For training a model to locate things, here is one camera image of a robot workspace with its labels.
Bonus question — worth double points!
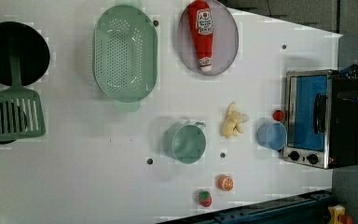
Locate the black silver toaster oven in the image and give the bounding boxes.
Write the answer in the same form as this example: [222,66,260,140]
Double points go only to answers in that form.
[282,70,358,169]

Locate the green plastic mug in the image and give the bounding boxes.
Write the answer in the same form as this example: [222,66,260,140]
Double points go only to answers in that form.
[163,121,207,164]

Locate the green oval colander basket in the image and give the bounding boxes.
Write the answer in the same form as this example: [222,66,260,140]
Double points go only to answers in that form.
[93,5,158,104]

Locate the orange slice toy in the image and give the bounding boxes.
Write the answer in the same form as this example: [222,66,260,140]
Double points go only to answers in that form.
[217,175,234,191]

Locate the grey purple round plate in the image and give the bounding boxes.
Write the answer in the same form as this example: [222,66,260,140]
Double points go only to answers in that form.
[176,0,239,77]

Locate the red strawberry toy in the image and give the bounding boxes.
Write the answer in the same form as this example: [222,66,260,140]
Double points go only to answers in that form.
[198,190,213,207]

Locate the light blue plastic cup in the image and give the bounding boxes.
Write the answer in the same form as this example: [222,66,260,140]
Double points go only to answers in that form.
[257,122,287,150]

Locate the red plush ketchup bottle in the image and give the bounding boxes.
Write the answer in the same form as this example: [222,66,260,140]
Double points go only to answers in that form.
[187,0,213,72]

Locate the small red ball toy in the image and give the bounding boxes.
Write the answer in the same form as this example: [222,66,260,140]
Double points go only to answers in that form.
[272,110,284,121]

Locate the black round pan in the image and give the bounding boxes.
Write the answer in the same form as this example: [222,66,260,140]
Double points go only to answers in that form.
[0,21,50,86]

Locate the green slotted spatula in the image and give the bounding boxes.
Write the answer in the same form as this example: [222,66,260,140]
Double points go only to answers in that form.
[0,38,46,142]

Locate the blue metal table frame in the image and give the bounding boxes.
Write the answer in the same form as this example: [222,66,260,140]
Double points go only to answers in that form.
[159,190,336,224]

